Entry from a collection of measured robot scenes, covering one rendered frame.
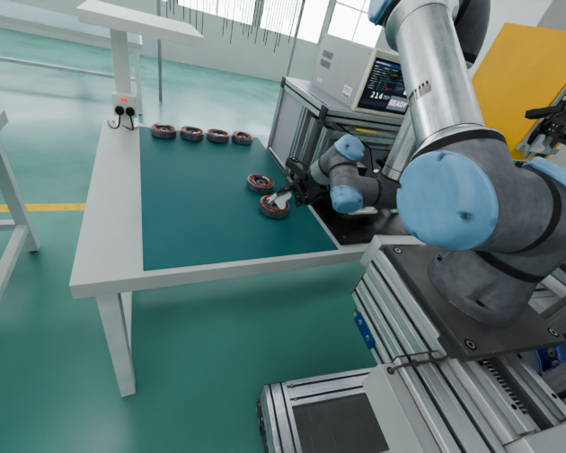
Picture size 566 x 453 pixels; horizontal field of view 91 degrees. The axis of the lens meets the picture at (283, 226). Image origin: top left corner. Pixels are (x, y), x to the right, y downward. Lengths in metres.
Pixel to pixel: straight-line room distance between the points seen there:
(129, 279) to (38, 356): 0.89
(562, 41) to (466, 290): 4.47
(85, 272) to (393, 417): 0.70
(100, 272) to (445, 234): 0.73
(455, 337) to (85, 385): 1.34
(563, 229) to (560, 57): 4.40
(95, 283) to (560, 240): 0.85
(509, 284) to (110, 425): 1.33
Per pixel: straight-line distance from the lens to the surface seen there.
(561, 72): 4.77
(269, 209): 0.99
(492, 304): 0.54
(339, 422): 1.29
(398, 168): 0.74
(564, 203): 0.47
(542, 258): 0.51
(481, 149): 0.41
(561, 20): 5.27
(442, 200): 0.37
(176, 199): 1.03
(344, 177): 0.70
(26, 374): 1.60
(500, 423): 0.55
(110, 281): 0.79
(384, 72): 1.20
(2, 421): 1.54
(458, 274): 0.53
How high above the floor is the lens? 1.33
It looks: 36 degrees down
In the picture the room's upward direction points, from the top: 17 degrees clockwise
